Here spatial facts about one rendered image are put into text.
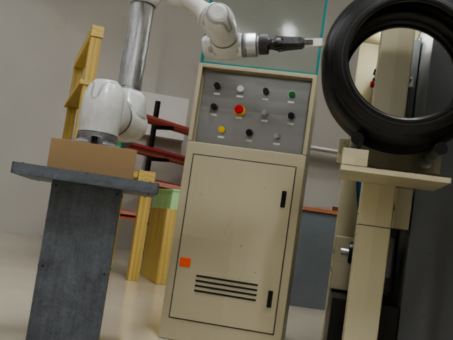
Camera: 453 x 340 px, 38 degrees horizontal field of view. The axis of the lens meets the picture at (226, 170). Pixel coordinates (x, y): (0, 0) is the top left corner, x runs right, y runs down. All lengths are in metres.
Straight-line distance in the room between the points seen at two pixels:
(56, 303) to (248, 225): 0.96
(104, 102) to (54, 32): 8.00
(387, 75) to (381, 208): 0.53
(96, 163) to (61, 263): 0.38
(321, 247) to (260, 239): 2.36
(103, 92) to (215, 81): 0.76
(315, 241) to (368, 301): 2.64
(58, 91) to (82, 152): 7.88
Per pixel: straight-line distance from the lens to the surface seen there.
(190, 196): 3.02
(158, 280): 5.39
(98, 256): 2.44
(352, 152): 2.32
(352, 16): 2.40
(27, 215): 10.19
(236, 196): 2.99
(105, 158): 2.42
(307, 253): 5.28
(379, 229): 2.68
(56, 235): 2.45
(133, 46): 2.79
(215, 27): 2.32
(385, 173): 2.32
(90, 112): 2.52
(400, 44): 2.80
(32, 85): 10.36
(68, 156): 2.43
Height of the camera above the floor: 0.54
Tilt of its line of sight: 5 degrees up
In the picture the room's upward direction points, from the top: 8 degrees clockwise
